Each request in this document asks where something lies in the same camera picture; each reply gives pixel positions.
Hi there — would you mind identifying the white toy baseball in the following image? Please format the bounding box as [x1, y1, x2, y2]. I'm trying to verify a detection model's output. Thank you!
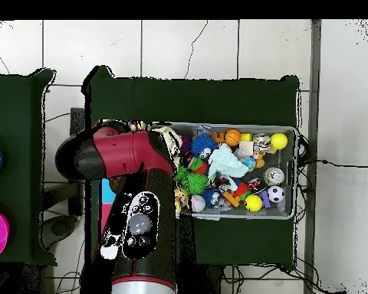
[189, 194, 206, 213]

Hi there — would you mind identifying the black cable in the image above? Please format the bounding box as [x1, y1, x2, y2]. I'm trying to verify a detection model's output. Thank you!
[297, 158, 368, 168]

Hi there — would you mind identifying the blue spiky puffer ball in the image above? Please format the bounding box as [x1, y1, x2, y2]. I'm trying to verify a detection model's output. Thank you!
[189, 133, 218, 157]

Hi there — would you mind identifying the wooden box with three holes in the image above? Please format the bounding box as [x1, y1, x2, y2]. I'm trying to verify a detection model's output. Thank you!
[97, 178, 117, 240]

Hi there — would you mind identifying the yellow ball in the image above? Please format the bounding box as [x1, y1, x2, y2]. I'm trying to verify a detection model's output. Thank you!
[270, 132, 289, 151]
[244, 194, 263, 212]

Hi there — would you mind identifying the yellow plush chick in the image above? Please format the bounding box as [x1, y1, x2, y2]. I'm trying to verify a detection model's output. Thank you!
[173, 188, 191, 215]

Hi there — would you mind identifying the cream muslin cloth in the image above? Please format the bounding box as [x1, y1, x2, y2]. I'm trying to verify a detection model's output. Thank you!
[153, 125, 183, 168]

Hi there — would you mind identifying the orange toy basketball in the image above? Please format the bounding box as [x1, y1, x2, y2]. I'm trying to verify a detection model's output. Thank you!
[224, 129, 242, 147]

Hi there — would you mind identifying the black white soccer ball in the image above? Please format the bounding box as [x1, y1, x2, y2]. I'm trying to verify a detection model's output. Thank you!
[267, 185, 286, 204]

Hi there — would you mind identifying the green spiky puffer ball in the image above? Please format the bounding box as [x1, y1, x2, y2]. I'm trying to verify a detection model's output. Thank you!
[182, 171, 209, 196]

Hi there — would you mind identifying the silver mesh bin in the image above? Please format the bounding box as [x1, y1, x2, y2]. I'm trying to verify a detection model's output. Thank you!
[149, 121, 298, 221]

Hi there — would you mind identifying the dark green covered side table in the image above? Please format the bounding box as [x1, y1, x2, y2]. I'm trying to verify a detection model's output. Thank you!
[0, 68, 58, 266]

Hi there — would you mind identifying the dark green table cloth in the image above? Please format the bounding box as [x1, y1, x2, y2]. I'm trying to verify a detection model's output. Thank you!
[81, 65, 301, 270]

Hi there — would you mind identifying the light blue muslin cloth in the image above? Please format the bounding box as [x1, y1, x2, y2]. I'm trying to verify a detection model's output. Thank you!
[208, 143, 250, 181]

